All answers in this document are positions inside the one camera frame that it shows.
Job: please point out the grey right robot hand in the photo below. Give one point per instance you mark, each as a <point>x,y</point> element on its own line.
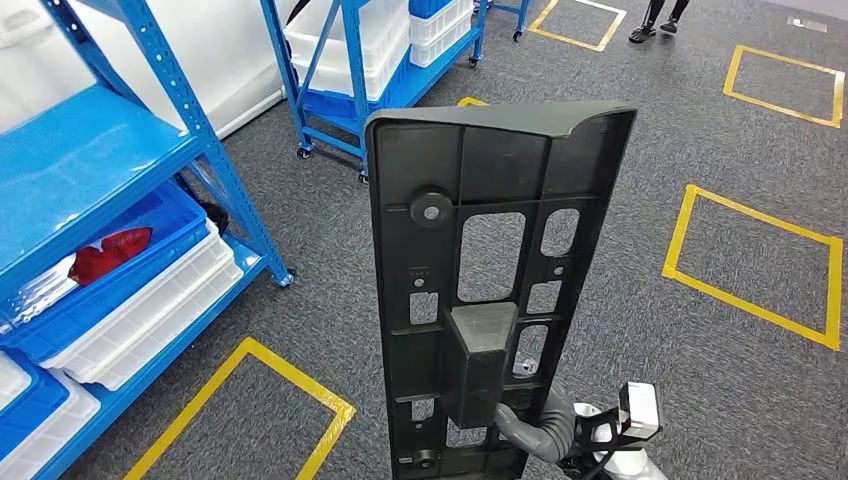
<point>530,438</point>

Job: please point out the black plastic panel part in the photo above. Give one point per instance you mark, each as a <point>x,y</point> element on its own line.
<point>411,152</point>

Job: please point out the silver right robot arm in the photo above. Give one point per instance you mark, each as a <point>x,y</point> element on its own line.
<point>570,434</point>

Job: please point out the blue wheeled shelf rack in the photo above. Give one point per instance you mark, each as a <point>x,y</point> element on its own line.
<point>351,79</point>
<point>520,16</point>

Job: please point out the red plastic part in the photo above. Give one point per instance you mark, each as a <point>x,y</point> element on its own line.
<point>109,255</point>

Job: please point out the blue metal shelf rack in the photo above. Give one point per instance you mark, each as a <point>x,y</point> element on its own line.
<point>79,152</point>

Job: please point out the yellow floor tape square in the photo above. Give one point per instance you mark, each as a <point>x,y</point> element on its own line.
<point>472,101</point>
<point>291,384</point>

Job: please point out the blue plastic bin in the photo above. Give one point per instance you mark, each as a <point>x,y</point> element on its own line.
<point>40,411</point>
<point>166,218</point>
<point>430,6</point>

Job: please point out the person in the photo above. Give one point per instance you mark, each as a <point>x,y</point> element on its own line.
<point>652,30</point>

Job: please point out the grey floor plate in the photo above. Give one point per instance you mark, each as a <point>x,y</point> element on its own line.
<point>807,24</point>

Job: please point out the white car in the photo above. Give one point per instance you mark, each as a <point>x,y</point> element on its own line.
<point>199,46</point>

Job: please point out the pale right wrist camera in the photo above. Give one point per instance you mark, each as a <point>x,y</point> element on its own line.
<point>639,411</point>

